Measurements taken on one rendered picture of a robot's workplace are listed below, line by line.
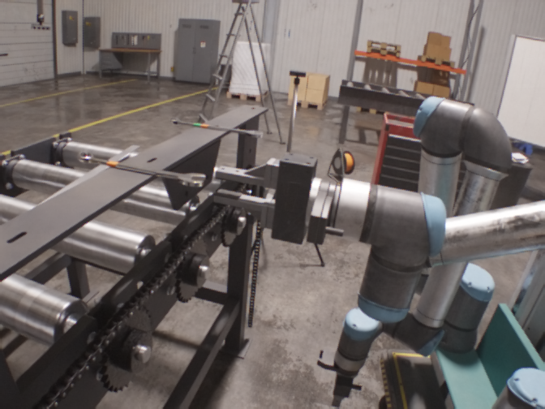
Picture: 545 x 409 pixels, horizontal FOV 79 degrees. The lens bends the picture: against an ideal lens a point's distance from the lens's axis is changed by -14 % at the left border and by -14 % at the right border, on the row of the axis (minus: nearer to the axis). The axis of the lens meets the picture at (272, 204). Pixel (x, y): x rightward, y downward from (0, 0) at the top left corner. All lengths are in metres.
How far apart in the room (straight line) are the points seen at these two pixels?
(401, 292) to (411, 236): 0.10
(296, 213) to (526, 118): 4.61
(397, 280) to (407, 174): 2.30
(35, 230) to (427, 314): 0.90
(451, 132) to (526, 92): 4.11
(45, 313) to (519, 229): 0.87
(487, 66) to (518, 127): 6.23
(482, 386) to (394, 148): 1.87
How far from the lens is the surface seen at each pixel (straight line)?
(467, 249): 0.71
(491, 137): 0.94
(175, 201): 0.92
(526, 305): 1.32
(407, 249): 0.56
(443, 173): 1.05
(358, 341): 1.03
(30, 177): 1.58
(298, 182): 0.55
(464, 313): 1.34
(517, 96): 5.06
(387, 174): 2.86
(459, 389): 1.31
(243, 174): 0.59
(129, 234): 1.00
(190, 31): 11.33
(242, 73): 9.02
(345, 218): 0.54
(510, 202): 4.33
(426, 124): 0.99
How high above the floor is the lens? 1.40
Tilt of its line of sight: 24 degrees down
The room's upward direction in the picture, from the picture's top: 6 degrees clockwise
